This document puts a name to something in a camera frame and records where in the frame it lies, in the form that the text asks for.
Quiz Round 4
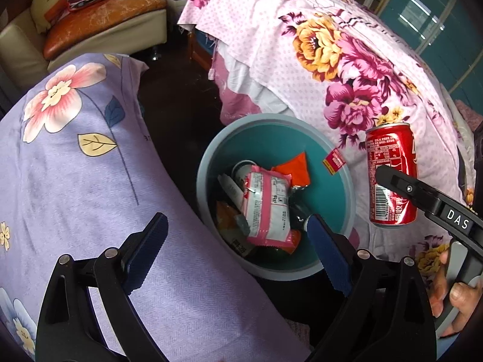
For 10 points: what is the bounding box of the teal trash bin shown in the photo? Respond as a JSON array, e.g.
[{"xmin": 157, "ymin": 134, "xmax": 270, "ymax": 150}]
[{"xmin": 196, "ymin": 113, "xmax": 356, "ymax": 282}]

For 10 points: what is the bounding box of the pink floral bed blanket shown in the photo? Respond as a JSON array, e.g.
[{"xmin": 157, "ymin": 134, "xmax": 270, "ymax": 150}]
[{"xmin": 177, "ymin": 0, "xmax": 483, "ymax": 299}]

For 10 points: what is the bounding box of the cream sofa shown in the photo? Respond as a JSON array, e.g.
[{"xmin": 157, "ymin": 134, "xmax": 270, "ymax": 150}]
[{"xmin": 0, "ymin": 0, "xmax": 169, "ymax": 82}]

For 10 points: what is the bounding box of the orange snack bag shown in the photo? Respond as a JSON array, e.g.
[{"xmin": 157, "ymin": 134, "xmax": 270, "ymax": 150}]
[{"xmin": 216, "ymin": 201, "xmax": 262, "ymax": 259}]

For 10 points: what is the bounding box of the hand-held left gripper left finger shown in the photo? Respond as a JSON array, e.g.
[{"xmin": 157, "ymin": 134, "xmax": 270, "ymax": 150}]
[{"xmin": 36, "ymin": 212, "xmax": 170, "ymax": 362}]

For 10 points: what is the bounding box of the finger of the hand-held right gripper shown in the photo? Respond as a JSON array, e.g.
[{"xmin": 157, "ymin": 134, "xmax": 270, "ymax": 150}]
[{"xmin": 375, "ymin": 164, "xmax": 483, "ymax": 243}]

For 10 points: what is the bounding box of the red orange wrapper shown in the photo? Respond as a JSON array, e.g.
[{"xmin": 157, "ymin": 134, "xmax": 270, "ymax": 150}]
[{"xmin": 271, "ymin": 151, "xmax": 312, "ymax": 190}]

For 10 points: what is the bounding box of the white bed sheet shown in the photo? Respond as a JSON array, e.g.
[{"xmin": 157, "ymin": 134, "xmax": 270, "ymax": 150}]
[{"xmin": 216, "ymin": 44, "xmax": 280, "ymax": 96}]

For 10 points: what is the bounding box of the red soda can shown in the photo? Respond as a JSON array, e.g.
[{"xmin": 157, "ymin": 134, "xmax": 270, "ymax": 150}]
[{"xmin": 364, "ymin": 122, "xmax": 419, "ymax": 228}]

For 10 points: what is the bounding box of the pink knitted cloth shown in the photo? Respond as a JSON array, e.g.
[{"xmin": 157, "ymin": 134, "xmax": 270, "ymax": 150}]
[{"xmin": 454, "ymin": 100, "xmax": 483, "ymax": 129}]

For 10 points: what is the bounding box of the yellow cartoon pillow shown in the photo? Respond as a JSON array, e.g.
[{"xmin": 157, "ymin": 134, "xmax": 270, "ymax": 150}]
[{"xmin": 31, "ymin": 0, "xmax": 72, "ymax": 34}]

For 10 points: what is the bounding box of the teal cabinet door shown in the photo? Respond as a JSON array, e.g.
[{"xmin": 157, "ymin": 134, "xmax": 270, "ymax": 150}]
[{"xmin": 379, "ymin": 0, "xmax": 483, "ymax": 96}]

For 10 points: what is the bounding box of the pink snack packet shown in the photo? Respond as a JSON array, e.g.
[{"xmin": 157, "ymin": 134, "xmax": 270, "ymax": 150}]
[{"xmin": 241, "ymin": 171, "xmax": 299, "ymax": 248}]

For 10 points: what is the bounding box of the person's right hand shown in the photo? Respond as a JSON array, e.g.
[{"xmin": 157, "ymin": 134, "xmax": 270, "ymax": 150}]
[{"xmin": 430, "ymin": 251, "xmax": 483, "ymax": 339}]

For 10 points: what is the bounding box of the purple floral tablecloth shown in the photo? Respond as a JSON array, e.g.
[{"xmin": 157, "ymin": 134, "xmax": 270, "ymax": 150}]
[{"xmin": 0, "ymin": 53, "xmax": 315, "ymax": 362}]

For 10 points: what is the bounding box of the orange seat cushion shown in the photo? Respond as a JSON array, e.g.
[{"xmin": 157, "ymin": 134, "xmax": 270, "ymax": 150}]
[{"xmin": 42, "ymin": 0, "xmax": 168, "ymax": 61}]

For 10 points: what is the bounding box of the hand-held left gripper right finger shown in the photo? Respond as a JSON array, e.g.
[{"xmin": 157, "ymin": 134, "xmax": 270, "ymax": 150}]
[{"xmin": 306, "ymin": 213, "xmax": 437, "ymax": 362}]

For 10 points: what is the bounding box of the wooden bed frame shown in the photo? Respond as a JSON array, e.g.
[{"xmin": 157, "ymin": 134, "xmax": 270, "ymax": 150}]
[{"xmin": 187, "ymin": 29, "xmax": 220, "ymax": 73}]

